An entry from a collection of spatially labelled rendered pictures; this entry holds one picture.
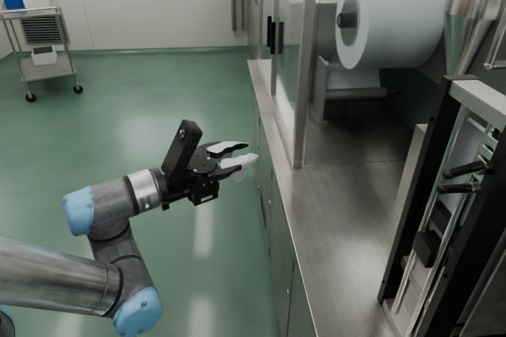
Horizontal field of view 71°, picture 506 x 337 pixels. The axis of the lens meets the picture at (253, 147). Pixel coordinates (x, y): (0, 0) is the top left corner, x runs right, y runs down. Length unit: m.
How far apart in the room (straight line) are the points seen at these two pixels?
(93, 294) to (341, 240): 0.67
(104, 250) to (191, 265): 1.48
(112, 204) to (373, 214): 0.77
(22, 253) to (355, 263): 0.74
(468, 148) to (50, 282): 0.61
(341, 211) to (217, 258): 1.18
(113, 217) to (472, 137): 0.58
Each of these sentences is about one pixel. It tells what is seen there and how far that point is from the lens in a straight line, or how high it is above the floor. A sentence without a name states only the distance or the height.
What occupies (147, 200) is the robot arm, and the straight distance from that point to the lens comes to 0.66.
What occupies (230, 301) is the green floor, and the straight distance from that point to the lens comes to 1.99.
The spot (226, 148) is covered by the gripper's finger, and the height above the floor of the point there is 1.24.
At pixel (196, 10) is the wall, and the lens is 5.66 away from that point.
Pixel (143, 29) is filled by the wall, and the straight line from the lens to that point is 5.81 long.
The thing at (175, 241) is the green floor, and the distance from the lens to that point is 2.29.
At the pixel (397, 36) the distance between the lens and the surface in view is 1.19.
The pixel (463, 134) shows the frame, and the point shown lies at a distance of 0.63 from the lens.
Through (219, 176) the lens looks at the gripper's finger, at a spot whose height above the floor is 1.23.
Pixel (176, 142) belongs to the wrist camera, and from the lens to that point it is 0.66.
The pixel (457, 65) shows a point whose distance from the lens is 0.97.
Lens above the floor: 1.63
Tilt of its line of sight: 32 degrees down
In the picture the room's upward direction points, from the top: straight up
